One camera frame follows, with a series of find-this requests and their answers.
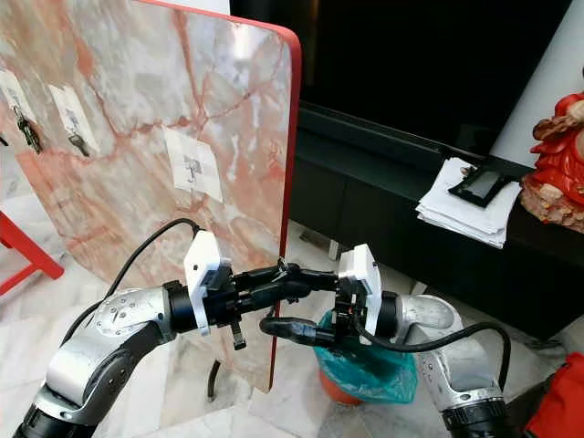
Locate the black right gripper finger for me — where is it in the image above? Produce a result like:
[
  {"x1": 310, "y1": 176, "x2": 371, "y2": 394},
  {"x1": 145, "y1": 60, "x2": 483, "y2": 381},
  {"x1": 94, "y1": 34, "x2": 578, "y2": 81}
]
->
[
  {"x1": 260, "y1": 315, "x2": 339, "y2": 349},
  {"x1": 292, "y1": 267, "x2": 343, "y2": 293}
]

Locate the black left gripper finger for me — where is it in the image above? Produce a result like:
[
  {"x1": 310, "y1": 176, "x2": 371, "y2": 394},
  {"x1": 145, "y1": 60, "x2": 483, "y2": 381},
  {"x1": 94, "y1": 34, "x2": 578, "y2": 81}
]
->
[
  {"x1": 233, "y1": 285, "x2": 316, "y2": 309},
  {"x1": 237, "y1": 265, "x2": 297, "y2": 288}
]

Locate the white paper hook label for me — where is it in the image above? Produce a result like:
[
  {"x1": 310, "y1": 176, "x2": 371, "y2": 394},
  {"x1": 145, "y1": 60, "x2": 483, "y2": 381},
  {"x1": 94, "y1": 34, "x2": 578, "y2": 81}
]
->
[
  {"x1": 49, "y1": 84, "x2": 101, "y2": 156},
  {"x1": 162, "y1": 126, "x2": 225, "y2": 203},
  {"x1": 0, "y1": 68, "x2": 37, "y2": 124}
]

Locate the teal plastic bin liner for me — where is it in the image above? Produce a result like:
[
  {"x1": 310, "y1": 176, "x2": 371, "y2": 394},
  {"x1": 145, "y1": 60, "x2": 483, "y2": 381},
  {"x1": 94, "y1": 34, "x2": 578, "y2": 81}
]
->
[{"x1": 315, "y1": 310, "x2": 419, "y2": 405}]

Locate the orange round bucket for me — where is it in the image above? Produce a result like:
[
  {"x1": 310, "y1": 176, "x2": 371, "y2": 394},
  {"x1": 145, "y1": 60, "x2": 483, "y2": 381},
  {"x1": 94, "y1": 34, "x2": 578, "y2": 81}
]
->
[{"x1": 319, "y1": 368, "x2": 366, "y2": 407}]

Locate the black low sideboard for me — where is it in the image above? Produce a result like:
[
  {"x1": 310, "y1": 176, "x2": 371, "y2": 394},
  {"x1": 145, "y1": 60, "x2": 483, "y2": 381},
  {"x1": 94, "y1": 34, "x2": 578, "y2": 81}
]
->
[{"x1": 287, "y1": 100, "x2": 584, "y2": 343}]

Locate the white paper stack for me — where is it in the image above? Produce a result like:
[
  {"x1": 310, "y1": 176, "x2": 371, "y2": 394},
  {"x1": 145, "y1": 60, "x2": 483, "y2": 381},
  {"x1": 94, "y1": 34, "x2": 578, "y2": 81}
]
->
[{"x1": 415, "y1": 157, "x2": 523, "y2": 250}]

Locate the black flat device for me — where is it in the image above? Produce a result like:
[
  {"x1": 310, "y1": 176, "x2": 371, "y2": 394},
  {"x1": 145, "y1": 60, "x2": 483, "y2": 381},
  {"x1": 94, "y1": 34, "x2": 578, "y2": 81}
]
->
[{"x1": 447, "y1": 166, "x2": 509, "y2": 207}]

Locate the red plastic stool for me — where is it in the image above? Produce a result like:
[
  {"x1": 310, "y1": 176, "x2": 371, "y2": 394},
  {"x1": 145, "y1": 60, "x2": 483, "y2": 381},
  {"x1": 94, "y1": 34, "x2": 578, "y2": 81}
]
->
[{"x1": 0, "y1": 212, "x2": 57, "y2": 295}]

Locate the pink marble folding table top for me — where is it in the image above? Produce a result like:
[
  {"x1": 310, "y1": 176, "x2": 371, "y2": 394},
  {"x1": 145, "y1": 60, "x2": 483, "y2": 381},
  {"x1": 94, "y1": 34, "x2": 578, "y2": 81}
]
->
[{"x1": 0, "y1": 0, "x2": 302, "y2": 393}]

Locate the red fabric item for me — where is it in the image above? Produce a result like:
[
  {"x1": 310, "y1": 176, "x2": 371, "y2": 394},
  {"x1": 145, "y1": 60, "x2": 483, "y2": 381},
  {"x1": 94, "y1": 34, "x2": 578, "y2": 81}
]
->
[{"x1": 523, "y1": 351, "x2": 584, "y2": 438}]

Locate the red seated figurine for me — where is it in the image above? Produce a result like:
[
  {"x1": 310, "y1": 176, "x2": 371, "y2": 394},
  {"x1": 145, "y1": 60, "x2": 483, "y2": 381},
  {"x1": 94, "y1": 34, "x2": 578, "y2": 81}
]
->
[{"x1": 520, "y1": 87, "x2": 584, "y2": 235}]

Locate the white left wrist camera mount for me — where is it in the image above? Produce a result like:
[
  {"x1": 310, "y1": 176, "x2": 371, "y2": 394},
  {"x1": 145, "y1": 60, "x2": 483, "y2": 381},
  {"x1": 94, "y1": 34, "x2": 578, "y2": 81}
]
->
[{"x1": 184, "y1": 230, "x2": 235, "y2": 337}]

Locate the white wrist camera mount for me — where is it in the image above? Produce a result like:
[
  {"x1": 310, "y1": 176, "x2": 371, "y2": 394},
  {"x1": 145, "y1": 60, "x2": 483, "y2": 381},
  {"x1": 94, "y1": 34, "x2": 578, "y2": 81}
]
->
[
  {"x1": 338, "y1": 242, "x2": 384, "y2": 339},
  {"x1": 184, "y1": 230, "x2": 235, "y2": 337}
]

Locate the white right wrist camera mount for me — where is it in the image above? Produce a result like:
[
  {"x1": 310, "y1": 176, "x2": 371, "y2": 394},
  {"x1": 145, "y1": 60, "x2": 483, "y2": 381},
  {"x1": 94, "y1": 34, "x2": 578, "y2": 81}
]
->
[{"x1": 338, "y1": 242, "x2": 384, "y2": 339}]

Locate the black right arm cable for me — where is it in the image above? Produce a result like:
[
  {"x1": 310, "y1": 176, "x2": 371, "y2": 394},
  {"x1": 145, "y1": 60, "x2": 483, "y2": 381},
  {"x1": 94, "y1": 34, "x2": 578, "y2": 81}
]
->
[{"x1": 354, "y1": 321, "x2": 512, "y2": 391}]

